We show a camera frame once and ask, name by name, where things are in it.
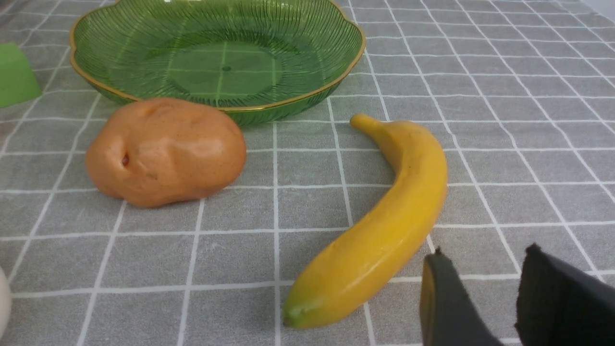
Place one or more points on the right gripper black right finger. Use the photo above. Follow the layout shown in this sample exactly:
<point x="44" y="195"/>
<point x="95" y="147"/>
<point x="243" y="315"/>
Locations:
<point x="560" y="305"/>

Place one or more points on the yellow toy banana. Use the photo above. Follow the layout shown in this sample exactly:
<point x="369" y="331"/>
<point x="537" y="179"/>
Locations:
<point x="362" y="260"/>

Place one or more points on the green foam cube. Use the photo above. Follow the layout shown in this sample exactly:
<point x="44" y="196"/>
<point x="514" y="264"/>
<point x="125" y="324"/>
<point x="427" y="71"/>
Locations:
<point x="18" y="82"/>

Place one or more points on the grey checked tablecloth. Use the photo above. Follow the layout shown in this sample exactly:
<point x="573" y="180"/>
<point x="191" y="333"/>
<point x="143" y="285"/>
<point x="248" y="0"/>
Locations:
<point x="519" y="93"/>

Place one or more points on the green glass leaf plate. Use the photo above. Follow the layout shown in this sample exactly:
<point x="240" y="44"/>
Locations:
<point x="256" y="60"/>

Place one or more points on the orange-brown toy potato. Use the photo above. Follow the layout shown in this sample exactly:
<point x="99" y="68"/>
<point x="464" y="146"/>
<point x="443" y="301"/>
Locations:
<point x="163" y="150"/>

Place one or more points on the white round object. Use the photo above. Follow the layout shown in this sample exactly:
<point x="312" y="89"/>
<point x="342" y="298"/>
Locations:
<point x="5" y="302"/>

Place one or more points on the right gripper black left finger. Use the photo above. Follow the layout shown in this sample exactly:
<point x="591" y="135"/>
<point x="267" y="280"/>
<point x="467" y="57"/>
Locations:
<point x="446" y="312"/>

